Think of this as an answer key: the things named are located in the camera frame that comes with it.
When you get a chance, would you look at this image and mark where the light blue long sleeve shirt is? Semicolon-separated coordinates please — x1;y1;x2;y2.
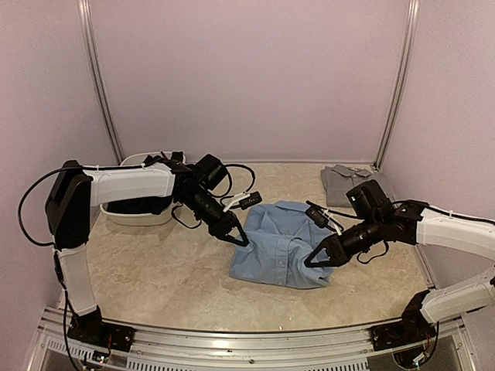
229;201;333;289

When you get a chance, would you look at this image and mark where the left aluminium corner post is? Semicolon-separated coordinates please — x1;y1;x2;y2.
77;0;124;163

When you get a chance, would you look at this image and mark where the front aluminium frame rail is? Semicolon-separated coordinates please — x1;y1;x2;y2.
26;305;476;371

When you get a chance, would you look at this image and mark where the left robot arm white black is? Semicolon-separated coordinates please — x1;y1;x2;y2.
45;155;248;352

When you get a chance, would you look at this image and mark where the white plastic laundry basket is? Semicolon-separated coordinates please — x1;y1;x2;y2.
99;152;190;227

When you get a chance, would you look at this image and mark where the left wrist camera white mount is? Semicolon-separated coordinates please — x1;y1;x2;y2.
223;191;262;212

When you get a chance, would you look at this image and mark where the right aluminium corner post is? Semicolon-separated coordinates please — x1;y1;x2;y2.
373;0;421;171

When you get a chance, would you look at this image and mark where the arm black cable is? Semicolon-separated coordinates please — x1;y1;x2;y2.
18;162;257;247
390;199;495;225

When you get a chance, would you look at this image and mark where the black garment in basket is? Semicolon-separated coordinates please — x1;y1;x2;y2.
106;151;183;216

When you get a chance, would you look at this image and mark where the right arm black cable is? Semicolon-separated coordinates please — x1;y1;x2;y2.
390;199;495;225

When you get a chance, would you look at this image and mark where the aluminium corner post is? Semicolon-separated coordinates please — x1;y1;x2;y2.
77;0;124;163
373;0;421;171

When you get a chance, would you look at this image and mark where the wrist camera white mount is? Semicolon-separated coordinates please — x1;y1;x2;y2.
305;201;344;235
223;191;262;212

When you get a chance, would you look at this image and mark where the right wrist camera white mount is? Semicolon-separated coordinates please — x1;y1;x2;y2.
305;201;344;235

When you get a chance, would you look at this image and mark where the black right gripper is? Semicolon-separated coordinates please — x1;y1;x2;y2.
305;213;384;267

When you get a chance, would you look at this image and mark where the folded grey button shirt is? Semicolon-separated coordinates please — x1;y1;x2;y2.
320;165;389;207

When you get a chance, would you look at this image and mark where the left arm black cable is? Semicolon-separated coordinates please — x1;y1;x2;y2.
18;162;257;247

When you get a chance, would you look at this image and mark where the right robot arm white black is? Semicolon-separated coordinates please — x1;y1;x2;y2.
305;180;494;351

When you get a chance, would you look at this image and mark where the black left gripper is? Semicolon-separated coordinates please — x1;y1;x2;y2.
180;189;250;247

